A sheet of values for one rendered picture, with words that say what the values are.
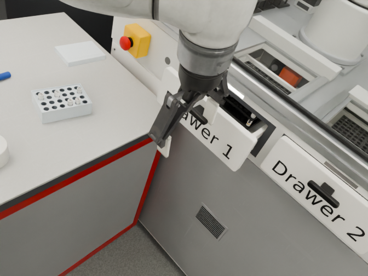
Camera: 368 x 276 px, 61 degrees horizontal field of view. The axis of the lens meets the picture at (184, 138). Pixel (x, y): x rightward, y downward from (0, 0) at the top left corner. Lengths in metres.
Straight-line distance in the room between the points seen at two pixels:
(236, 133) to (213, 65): 0.26
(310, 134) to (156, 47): 0.49
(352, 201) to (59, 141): 0.66
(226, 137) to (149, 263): 0.89
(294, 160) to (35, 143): 0.59
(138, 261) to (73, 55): 0.90
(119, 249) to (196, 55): 1.15
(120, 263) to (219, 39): 1.18
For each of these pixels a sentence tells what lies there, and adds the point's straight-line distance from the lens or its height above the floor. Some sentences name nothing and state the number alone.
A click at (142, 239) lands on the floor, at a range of 1.52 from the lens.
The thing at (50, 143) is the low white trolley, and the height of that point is 0.76.
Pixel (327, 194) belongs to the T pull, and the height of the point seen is 0.91.
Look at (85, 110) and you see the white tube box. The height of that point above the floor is 0.78.
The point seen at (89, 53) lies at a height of 0.78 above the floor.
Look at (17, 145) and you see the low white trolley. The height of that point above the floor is 0.76.
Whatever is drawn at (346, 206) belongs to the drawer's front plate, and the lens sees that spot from 0.75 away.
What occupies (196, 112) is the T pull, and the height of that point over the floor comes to 0.91.
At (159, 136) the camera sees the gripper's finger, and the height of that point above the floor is 0.96.
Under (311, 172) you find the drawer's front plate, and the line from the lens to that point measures 0.74.
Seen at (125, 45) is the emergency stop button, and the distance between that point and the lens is 0.93.
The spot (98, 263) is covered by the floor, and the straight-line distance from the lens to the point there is 1.45.
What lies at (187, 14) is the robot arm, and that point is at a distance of 0.42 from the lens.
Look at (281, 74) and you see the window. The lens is 0.73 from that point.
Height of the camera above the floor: 1.35
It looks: 44 degrees down
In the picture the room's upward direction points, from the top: 22 degrees clockwise
